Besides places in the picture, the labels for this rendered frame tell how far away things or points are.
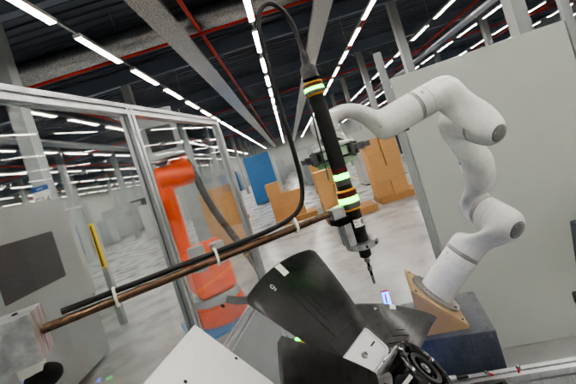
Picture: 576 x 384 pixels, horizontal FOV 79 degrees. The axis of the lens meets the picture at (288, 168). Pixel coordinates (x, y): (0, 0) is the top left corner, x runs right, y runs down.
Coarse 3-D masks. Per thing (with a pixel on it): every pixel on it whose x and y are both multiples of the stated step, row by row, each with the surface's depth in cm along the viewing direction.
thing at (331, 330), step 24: (288, 264) 83; (312, 264) 84; (264, 288) 76; (288, 288) 78; (312, 288) 78; (336, 288) 80; (264, 312) 73; (288, 312) 74; (312, 312) 75; (336, 312) 75; (312, 336) 72; (336, 336) 72
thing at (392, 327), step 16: (368, 304) 101; (384, 304) 101; (368, 320) 94; (384, 320) 92; (400, 320) 91; (416, 320) 91; (432, 320) 93; (384, 336) 86; (400, 336) 84; (416, 336) 83
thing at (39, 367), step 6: (30, 366) 51; (36, 366) 51; (42, 366) 51; (48, 366) 52; (54, 366) 52; (60, 366) 53; (18, 372) 50; (24, 372) 50; (30, 372) 51; (36, 372) 51; (42, 372) 51; (48, 372) 51; (54, 372) 52; (60, 372) 52; (18, 378) 50; (24, 378) 50; (30, 378) 50; (36, 378) 50; (42, 378) 51; (48, 378) 51; (54, 378) 51
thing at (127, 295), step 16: (304, 224) 70; (256, 240) 66; (272, 240) 68; (224, 256) 64; (176, 272) 60; (192, 272) 61; (144, 288) 58; (96, 304) 55; (112, 304) 56; (64, 320) 53
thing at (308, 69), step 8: (304, 56) 74; (304, 64) 74; (312, 64) 74; (304, 72) 74; (312, 72) 74; (304, 80) 77; (312, 80) 77; (352, 216) 74; (360, 216) 74; (352, 224) 74; (360, 224) 74; (360, 232) 74; (360, 240) 74; (360, 256) 76; (368, 256) 75
